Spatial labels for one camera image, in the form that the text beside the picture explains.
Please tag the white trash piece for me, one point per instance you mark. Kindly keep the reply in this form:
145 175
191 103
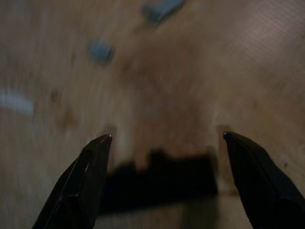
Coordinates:
16 102

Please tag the long blue-grey trash piece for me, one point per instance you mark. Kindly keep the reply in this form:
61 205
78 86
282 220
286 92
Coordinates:
162 9

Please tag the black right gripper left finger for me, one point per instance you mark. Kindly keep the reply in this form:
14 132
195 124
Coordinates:
78 186

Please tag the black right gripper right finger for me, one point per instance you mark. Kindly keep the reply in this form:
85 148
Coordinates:
264 186

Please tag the small blue-grey trash piece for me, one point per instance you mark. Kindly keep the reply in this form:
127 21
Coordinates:
100 51

